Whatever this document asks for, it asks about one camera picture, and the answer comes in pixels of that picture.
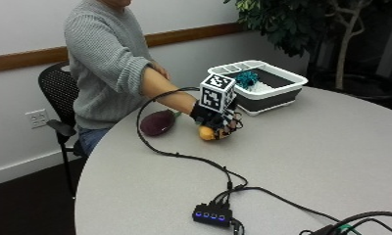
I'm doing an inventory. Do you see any yellow orange fruit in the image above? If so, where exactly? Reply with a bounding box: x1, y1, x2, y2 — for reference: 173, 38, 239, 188
197, 125, 226, 142

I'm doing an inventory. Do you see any black hub cable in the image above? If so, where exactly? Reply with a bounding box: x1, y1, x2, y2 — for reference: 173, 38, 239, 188
213, 185, 362, 235

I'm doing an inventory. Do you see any white and grey dish tub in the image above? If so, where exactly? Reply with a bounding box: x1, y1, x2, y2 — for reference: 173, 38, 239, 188
206, 59, 309, 117

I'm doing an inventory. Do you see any white wall outlet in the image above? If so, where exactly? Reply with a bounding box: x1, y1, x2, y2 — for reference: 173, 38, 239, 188
24, 108, 49, 130

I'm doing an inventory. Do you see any black glove cable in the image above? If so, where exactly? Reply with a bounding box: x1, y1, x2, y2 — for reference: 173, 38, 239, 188
136, 86, 249, 197

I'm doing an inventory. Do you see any wooden wall rail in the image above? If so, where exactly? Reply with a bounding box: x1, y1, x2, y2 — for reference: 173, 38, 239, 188
0, 22, 245, 74

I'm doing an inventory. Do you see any teal scrubber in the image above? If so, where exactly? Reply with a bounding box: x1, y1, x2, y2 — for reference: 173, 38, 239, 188
233, 70, 259, 90

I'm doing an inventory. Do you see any the person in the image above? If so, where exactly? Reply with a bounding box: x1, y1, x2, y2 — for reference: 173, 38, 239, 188
62, 0, 198, 157

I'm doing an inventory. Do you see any black mesh office chair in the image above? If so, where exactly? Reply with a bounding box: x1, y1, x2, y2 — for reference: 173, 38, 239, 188
36, 61, 89, 200

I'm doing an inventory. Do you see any purple eggplant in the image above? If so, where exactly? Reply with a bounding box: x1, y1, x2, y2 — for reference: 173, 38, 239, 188
138, 109, 182, 137

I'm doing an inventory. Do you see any black device with green cable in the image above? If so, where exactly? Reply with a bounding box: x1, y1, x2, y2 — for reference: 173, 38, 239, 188
297, 211, 392, 235

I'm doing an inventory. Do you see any black usb hub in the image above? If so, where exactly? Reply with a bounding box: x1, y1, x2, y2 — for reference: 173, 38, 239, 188
190, 203, 233, 228

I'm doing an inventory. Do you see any potted tree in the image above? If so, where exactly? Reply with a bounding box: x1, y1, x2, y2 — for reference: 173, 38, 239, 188
223, 0, 392, 91

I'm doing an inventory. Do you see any white marker cube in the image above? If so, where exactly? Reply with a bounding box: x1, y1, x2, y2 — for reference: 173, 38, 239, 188
197, 73, 237, 114

